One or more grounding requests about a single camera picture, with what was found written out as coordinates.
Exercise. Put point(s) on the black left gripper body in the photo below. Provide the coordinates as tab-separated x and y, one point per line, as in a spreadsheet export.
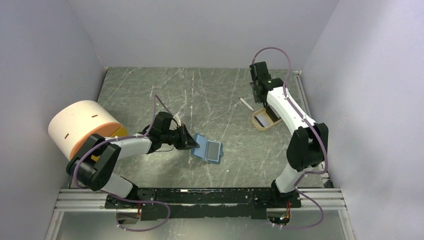
175	136

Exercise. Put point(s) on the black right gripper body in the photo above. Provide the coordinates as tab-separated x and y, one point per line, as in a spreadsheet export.
258	99

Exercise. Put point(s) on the blue card holder wallet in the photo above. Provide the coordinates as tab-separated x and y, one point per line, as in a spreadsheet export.
210	151

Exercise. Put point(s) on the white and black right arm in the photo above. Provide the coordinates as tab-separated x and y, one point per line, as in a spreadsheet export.
308	145

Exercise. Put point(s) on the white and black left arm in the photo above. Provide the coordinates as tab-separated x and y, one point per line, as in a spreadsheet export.
94	163

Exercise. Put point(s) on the white pen with red cap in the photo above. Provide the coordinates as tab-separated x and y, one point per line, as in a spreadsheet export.
246	104

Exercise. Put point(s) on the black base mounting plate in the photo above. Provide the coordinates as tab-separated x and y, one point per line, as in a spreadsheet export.
190	203

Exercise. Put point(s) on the white and orange cylinder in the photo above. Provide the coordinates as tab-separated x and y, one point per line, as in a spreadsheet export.
72	126

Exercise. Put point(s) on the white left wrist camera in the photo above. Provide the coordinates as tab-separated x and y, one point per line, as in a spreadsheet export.
178	117

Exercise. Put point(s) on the aluminium rail frame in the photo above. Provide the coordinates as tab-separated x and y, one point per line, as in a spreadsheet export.
79	201

